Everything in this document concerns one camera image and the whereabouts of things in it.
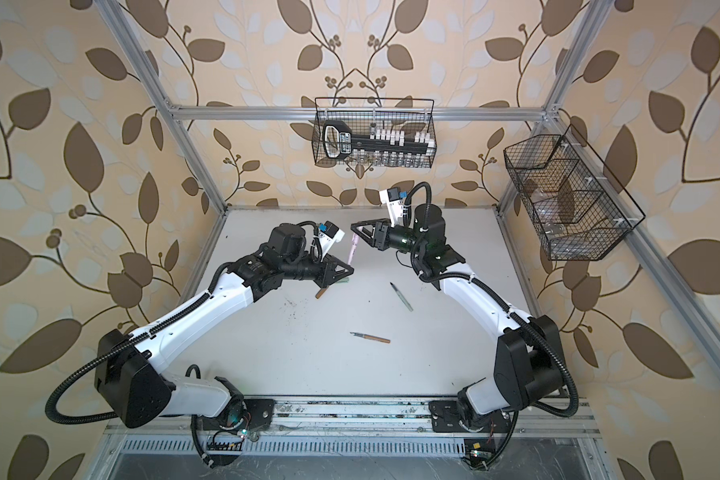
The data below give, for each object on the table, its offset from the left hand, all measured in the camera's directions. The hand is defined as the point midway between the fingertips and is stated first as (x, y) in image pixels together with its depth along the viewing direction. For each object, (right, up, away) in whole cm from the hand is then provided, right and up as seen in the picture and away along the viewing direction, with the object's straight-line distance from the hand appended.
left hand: (353, 267), depth 73 cm
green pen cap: (-2, -3, 0) cm, 4 cm away
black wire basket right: (+56, +14, 0) cm, 58 cm away
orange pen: (+1, -22, +14) cm, 26 cm away
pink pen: (+1, +7, -1) cm, 7 cm away
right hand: (+1, +10, -1) cm, 10 cm away
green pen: (+14, -12, +23) cm, 30 cm away
